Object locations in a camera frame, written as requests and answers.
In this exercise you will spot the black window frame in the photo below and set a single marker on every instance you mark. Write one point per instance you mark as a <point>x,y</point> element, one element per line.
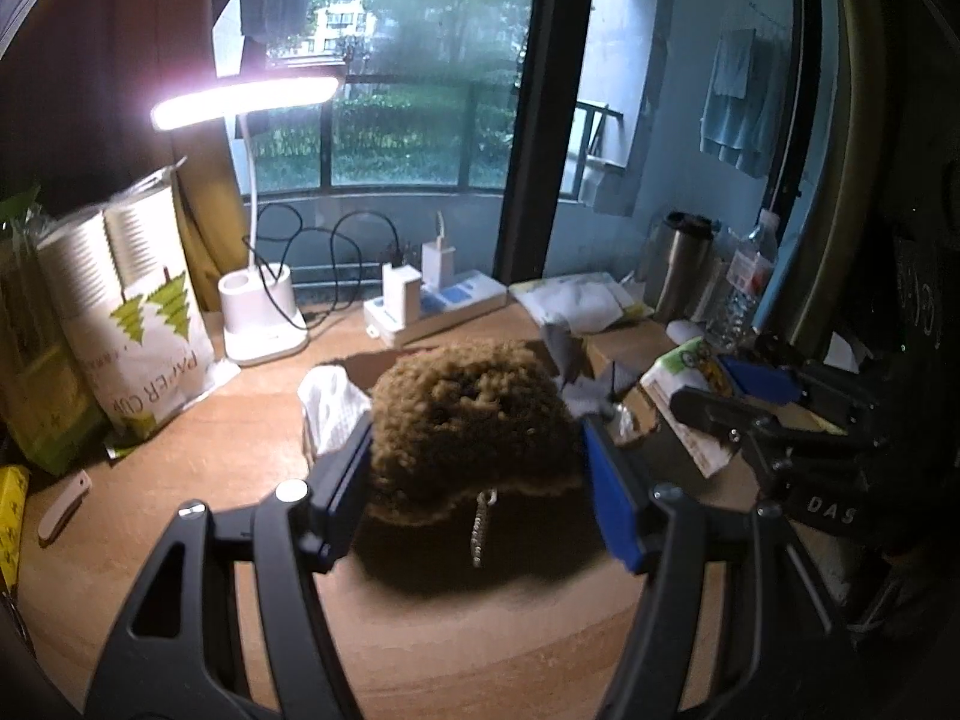
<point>540,127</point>

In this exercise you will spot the yellow brown curtain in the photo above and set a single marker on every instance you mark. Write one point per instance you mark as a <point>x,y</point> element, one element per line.
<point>210,240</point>

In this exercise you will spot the yellow packet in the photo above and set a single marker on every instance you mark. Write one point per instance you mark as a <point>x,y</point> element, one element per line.
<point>13,525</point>

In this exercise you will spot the grey knit glove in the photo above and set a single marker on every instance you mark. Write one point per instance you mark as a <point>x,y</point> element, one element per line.
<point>566,349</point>

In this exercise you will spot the white crumpled cloth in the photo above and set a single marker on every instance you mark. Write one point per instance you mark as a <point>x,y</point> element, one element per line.
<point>330,405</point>

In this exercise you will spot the white desk lamp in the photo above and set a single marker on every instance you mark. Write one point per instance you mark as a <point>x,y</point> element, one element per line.
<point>262,315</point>

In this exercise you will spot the brown cardboard box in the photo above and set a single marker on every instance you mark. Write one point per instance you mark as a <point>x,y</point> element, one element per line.
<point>604,349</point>

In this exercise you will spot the white mouse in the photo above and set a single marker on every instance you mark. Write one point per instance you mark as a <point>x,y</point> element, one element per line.
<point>686,331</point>

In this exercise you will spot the steel thermos cup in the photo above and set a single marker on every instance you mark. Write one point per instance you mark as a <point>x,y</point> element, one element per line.
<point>682,270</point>

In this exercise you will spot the clear water bottle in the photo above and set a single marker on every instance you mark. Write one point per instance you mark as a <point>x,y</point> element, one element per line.
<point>739,292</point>

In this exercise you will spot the white power strip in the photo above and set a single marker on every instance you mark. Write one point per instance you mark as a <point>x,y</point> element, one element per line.
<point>450,307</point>

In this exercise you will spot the clear plastic bag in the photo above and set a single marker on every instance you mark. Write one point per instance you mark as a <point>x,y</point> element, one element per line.
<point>626,424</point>

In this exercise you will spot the cartoon print tissue packet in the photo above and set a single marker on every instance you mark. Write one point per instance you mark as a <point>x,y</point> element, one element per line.
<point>686,360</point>

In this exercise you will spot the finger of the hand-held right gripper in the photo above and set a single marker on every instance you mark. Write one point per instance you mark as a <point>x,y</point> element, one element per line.
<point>761,379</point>
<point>720,412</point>

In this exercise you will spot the white folding knife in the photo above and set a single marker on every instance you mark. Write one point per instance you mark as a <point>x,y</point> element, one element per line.
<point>64,506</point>

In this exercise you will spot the white plug adapter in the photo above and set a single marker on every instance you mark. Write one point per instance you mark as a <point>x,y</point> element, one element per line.
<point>437,262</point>

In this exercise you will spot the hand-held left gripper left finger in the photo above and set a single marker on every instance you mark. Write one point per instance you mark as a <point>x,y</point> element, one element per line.
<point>349,480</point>

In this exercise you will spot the white charger block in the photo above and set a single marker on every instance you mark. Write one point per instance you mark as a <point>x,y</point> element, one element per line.
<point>401,292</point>

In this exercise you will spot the blue hanging towel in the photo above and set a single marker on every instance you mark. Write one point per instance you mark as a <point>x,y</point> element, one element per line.
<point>739,112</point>

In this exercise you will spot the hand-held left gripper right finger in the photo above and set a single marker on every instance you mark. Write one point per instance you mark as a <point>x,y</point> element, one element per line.
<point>611,495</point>

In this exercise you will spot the black balcony railing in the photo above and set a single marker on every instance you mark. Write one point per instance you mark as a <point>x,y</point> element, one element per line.
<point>325,142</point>

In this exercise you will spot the white plastic bags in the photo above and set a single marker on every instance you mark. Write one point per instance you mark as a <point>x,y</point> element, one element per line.
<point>577,300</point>

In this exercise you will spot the paper cup pack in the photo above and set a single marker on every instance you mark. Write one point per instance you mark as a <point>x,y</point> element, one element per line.
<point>142,345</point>

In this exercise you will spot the green packet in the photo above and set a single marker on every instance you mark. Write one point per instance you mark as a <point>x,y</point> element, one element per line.
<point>37,360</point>

